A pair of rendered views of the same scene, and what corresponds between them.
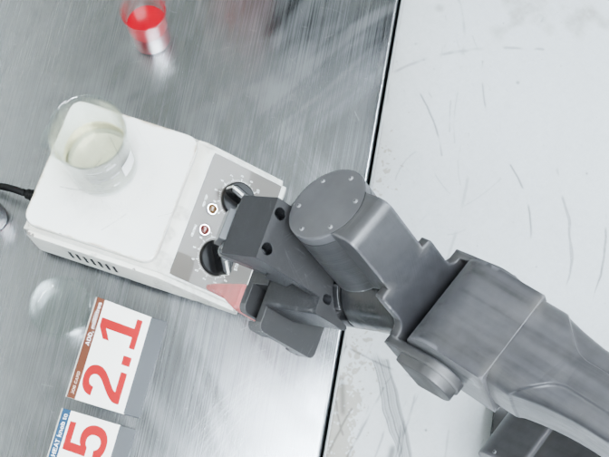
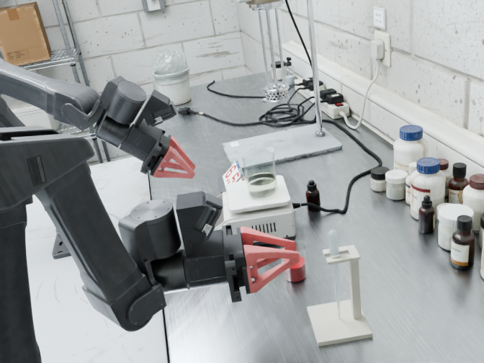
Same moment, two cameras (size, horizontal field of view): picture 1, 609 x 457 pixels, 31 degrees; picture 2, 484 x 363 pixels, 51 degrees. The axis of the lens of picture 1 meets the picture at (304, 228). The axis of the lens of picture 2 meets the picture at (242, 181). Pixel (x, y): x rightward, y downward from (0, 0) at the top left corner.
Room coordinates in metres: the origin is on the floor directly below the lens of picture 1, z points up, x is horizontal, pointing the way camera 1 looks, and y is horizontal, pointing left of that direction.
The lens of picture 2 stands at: (1.14, -0.12, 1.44)
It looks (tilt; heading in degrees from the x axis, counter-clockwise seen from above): 26 degrees down; 163
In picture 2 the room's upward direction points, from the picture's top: 9 degrees counter-clockwise
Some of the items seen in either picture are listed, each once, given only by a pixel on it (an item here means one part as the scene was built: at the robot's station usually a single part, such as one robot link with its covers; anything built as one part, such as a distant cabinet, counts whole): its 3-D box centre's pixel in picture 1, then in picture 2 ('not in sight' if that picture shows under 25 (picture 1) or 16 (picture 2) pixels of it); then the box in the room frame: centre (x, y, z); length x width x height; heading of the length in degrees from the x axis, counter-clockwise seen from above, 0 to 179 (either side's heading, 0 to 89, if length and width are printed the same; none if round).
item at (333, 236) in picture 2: not in sight; (334, 245); (0.61, 0.16, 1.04); 0.01 x 0.01 x 0.04; 74
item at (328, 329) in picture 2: not in sight; (335, 289); (0.61, 0.16, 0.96); 0.08 x 0.08 x 0.13; 74
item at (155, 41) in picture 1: (147, 24); (294, 261); (0.47, 0.16, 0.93); 0.04 x 0.04 x 0.06
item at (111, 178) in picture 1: (92, 150); (261, 174); (0.30, 0.18, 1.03); 0.07 x 0.06 x 0.08; 111
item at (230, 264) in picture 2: not in sight; (213, 264); (0.56, 0.00, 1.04); 0.10 x 0.07 x 0.07; 164
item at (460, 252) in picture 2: not in sight; (463, 241); (0.59, 0.41, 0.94); 0.04 x 0.04 x 0.09
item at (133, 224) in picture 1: (112, 180); (256, 193); (0.29, 0.17, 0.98); 0.12 x 0.12 x 0.01; 73
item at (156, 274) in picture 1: (147, 204); (247, 214); (0.28, 0.14, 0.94); 0.22 x 0.13 x 0.08; 73
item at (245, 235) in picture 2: not in sight; (263, 256); (0.58, 0.07, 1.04); 0.09 x 0.07 x 0.07; 74
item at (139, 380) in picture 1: (118, 357); not in sight; (0.15, 0.16, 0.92); 0.09 x 0.06 x 0.04; 168
